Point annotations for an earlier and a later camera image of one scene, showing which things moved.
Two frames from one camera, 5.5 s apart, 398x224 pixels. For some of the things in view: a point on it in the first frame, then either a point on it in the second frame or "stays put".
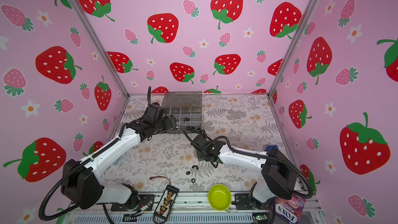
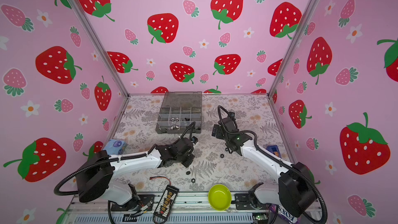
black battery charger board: [165, 207] stays put
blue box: [271, 147] stays put
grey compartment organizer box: [186, 107] stays put
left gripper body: [165, 124] → [188, 159]
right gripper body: [200, 155] → [219, 134]
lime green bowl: [219, 197] stays put
